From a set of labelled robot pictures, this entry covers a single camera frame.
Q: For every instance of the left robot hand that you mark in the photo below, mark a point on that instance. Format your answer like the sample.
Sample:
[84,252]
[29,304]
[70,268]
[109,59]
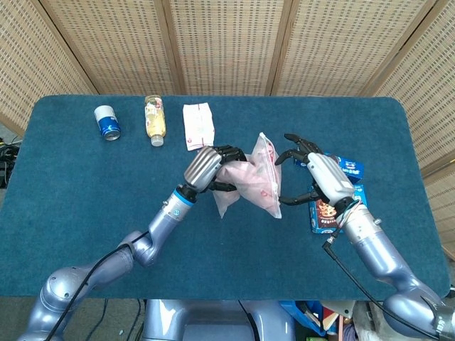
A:
[202,167]

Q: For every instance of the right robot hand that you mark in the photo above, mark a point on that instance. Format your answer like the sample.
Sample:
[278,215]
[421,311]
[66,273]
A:
[328,174]

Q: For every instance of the frosted plastic zip bag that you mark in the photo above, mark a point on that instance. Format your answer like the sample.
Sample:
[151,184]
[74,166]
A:
[272,199]

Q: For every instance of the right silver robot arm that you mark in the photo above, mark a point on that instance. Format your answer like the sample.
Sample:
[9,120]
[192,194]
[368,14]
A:
[377,248]

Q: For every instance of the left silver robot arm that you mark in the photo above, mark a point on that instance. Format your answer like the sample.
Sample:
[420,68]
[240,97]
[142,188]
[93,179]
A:
[161,223]

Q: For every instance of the long blue sandwich cookie box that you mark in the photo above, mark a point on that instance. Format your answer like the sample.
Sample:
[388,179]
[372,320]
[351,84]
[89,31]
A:
[352,168]

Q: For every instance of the white red tissue packet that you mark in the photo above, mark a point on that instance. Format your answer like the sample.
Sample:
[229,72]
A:
[198,124]

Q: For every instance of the blue chocolate chip cookie box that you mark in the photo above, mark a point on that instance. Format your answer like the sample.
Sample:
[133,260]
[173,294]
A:
[321,220]

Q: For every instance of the yellow drink plastic bottle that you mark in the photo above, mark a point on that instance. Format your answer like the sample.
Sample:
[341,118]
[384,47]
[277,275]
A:
[155,119]

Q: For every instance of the blue aluminium drink can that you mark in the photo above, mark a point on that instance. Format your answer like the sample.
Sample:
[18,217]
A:
[108,124]

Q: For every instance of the teal carpet table cover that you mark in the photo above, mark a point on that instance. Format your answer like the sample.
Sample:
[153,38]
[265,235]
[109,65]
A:
[89,184]

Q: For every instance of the woven wooden folding screen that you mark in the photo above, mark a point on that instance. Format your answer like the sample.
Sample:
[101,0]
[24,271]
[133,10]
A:
[227,46]

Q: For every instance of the blue plastic crate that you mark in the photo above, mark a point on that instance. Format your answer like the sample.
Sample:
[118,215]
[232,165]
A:
[296,314]

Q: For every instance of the silver robot torso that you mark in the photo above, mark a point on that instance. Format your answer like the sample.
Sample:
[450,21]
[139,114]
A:
[199,319]

